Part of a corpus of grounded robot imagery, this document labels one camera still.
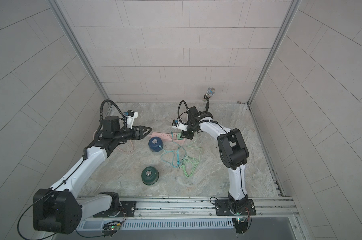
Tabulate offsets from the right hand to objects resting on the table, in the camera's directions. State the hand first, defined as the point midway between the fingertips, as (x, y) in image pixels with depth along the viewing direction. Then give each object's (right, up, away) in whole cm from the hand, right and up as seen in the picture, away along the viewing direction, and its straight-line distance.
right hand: (184, 132), depth 95 cm
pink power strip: (-11, -3, 0) cm, 12 cm away
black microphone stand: (+16, +18, +3) cm, 24 cm away
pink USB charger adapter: (-6, -2, -4) cm, 7 cm away
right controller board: (+27, -39, -27) cm, 55 cm away
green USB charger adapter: (-3, -2, -4) cm, 6 cm away
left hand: (-17, +4, -17) cm, 25 cm away
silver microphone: (+16, +24, -10) cm, 31 cm away
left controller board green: (-32, -39, -30) cm, 59 cm away
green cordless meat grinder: (-16, -18, -23) cm, 33 cm away
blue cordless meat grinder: (-17, -5, -12) cm, 21 cm away
